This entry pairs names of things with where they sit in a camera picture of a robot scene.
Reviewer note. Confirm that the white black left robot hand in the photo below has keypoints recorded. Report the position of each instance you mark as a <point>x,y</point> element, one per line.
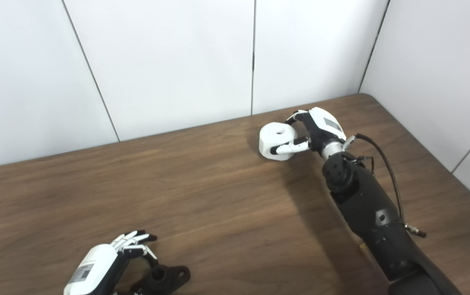
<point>93,268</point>

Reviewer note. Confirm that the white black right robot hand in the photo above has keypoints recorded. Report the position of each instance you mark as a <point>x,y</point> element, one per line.
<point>323,127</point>

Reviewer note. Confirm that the white block with holes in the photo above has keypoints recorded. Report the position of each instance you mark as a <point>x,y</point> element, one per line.
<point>270,137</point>

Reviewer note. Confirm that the black flanged holder part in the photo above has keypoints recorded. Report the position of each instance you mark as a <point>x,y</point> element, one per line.
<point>171,278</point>

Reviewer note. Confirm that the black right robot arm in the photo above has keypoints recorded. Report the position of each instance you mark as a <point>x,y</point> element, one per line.
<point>370,209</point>

